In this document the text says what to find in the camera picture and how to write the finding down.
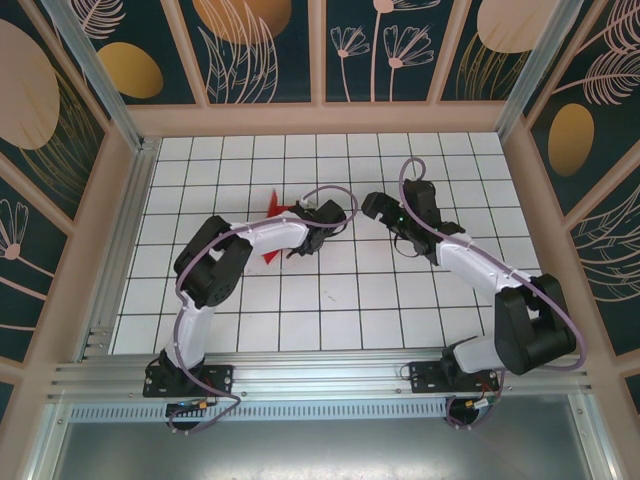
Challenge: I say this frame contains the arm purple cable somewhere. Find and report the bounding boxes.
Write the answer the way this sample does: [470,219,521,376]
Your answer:
[398,157,589,431]
[167,185,349,436]

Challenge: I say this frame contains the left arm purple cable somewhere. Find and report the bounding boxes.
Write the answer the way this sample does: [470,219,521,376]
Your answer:
[167,185,349,436]

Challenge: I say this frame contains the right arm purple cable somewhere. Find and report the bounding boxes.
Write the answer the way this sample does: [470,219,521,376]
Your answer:
[398,157,589,431]

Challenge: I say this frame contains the grey metal shelf sheet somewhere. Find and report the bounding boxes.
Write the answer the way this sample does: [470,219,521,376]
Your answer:
[29,419,616,480]

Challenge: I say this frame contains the red square paper sheet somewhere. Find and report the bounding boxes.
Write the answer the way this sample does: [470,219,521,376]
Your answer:
[260,188,296,266]

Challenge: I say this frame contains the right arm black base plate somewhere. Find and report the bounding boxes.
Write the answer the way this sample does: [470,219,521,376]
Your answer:
[409,359,499,395]

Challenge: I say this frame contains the aluminium corner post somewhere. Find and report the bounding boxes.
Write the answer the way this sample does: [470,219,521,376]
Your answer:
[494,0,601,146]
[39,0,147,152]

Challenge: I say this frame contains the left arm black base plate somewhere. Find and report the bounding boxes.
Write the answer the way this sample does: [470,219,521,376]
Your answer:
[143,363,235,399]

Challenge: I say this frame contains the short aluminium side rail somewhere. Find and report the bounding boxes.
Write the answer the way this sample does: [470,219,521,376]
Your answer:
[79,139,162,362]

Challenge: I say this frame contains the slotted metal cable tray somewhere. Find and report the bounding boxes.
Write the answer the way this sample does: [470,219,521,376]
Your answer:
[64,403,501,424]

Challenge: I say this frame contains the long aluminium mounting rail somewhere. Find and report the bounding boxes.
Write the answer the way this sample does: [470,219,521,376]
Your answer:
[47,349,596,401]

